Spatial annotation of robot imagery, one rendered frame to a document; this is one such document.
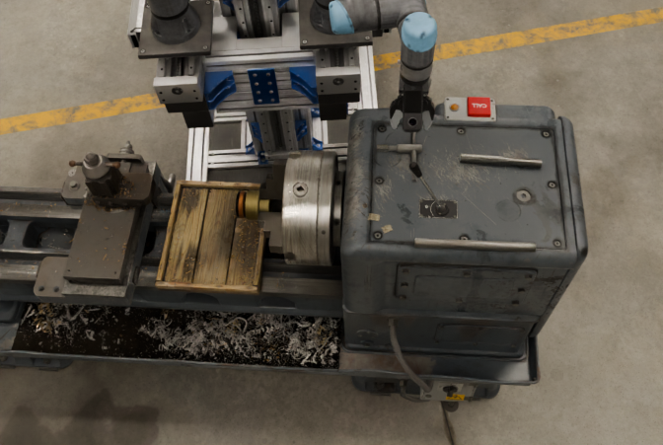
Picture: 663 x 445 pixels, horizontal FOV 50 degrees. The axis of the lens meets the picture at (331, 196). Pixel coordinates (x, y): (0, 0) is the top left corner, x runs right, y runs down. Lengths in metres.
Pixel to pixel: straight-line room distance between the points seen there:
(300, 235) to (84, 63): 2.37
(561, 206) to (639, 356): 1.39
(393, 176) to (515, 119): 0.37
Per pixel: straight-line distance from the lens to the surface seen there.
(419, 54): 1.58
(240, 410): 2.89
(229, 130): 3.22
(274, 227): 1.90
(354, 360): 2.33
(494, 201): 1.78
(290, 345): 2.31
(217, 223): 2.18
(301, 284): 2.08
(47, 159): 3.65
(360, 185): 1.78
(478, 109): 1.92
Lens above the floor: 2.77
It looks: 59 degrees down
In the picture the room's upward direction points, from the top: 4 degrees counter-clockwise
